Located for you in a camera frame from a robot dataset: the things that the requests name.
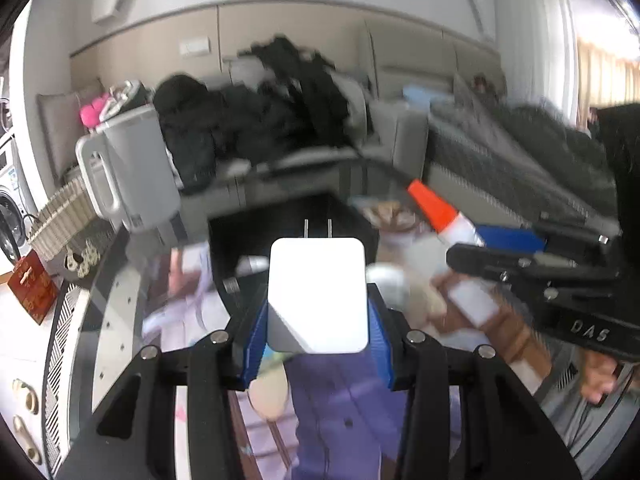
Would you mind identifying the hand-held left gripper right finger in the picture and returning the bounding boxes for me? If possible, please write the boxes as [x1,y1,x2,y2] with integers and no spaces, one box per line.
[366,284,584,480]

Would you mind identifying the pile of dark clothes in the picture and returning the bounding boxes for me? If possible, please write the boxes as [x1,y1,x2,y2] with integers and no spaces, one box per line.
[152,34,372,196]

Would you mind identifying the woven basket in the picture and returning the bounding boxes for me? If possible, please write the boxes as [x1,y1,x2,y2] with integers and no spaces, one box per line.
[27,177,117,262]

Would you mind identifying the black storage box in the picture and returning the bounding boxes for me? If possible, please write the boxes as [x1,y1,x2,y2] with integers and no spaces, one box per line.
[207,191,382,322]

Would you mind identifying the grey sofa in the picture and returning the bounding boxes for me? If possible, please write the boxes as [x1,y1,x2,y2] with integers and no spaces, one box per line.
[177,67,432,211]

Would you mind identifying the pink plush toy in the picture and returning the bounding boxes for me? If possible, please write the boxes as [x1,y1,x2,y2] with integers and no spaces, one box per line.
[79,92,114,130]

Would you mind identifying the purple pants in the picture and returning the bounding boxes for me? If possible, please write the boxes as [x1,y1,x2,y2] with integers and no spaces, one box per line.
[284,347,417,480]

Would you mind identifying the white glue bottle orange cap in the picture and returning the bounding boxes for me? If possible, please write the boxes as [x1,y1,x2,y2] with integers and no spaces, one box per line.
[407,178,489,251]

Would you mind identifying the white charger plug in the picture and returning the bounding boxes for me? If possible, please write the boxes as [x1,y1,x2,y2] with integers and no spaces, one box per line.
[267,219,371,356]

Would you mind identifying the grey blanket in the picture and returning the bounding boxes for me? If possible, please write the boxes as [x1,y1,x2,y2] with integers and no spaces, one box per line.
[429,74,622,228]

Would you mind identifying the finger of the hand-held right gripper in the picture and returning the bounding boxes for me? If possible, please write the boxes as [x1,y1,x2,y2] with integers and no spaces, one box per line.
[472,212,624,262]
[445,242,624,307]

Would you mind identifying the person's right hand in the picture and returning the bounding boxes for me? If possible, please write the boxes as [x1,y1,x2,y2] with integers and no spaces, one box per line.
[579,351,624,407]

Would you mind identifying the white wall switch plate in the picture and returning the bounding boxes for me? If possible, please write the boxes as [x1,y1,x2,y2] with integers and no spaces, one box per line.
[179,37,212,57]

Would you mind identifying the light blue cloth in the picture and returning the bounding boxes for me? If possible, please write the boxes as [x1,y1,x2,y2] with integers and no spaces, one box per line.
[402,85,434,112]

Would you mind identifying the red patterned box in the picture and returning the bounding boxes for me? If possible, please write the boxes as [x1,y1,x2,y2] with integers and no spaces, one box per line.
[7,250,62,327]

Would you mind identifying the beige curtain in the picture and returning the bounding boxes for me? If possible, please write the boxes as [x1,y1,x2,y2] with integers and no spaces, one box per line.
[575,35,640,111]

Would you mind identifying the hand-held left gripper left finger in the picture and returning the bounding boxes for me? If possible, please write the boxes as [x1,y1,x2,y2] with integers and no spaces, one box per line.
[57,304,272,480]

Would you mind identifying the grey plastic pitcher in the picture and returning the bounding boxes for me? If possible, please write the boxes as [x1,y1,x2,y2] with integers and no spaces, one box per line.
[75,104,182,234]

